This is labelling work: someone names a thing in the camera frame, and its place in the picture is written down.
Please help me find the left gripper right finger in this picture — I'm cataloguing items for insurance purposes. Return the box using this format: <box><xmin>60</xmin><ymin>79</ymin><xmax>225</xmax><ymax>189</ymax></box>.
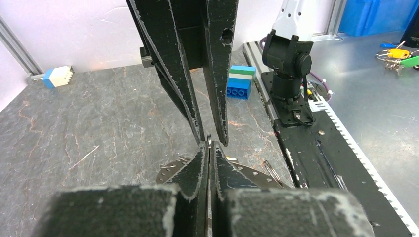
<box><xmin>210</xmin><ymin>141</ymin><xmax>375</xmax><ymax>237</ymax></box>

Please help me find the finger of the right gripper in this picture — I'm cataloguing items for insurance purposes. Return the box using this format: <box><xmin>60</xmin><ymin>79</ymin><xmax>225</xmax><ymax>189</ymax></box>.
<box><xmin>202</xmin><ymin>0</ymin><xmax>238</xmax><ymax>147</ymax></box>
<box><xmin>127</xmin><ymin>0</ymin><xmax>205</xmax><ymax>143</ymax></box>

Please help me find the blue green white block stack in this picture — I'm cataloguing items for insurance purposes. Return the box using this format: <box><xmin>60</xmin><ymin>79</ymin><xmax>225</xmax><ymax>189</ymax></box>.
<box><xmin>226</xmin><ymin>65</ymin><xmax>256</xmax><ymax>100</ymax></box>

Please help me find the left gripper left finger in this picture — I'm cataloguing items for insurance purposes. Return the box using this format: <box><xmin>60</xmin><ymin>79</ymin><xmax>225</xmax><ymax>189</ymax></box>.
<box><xmin>33</xmin><ymin>141</ymin><xmax>209</xmax><ymax>237</ymax></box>

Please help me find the colourful key bunch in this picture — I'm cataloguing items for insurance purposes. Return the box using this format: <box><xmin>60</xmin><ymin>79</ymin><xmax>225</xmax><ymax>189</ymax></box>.
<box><xmin>375</xmin><ymin>41</ymin><xmax>419</xmax><ymax>76</ymax></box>

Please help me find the blue white toy block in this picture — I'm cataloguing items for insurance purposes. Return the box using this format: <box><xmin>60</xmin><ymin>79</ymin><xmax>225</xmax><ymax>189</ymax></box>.
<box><xmin>42</xmin><ymin>66</ymin><xmax>73</xmax><ymax>88</ymax></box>

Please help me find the large metal keyring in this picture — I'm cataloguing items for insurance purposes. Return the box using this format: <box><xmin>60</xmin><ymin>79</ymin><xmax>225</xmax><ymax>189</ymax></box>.
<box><xmin>156</xmin><ymin>156</ymin><xmax>291</xmax><ymax>189</ymax></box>

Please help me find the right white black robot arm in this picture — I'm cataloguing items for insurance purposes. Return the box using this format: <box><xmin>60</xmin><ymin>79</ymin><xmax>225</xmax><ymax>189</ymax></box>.
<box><xmin>127</xmin><ymin>0</ymin><xmax>318</xmax><ymax>145</ymax></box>

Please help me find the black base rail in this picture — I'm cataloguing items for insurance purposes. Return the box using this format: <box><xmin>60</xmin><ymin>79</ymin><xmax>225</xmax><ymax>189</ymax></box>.
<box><xmin>243</xmin><ymin>42</ymin><xmax>419</xmax><ymax>237</ymax></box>

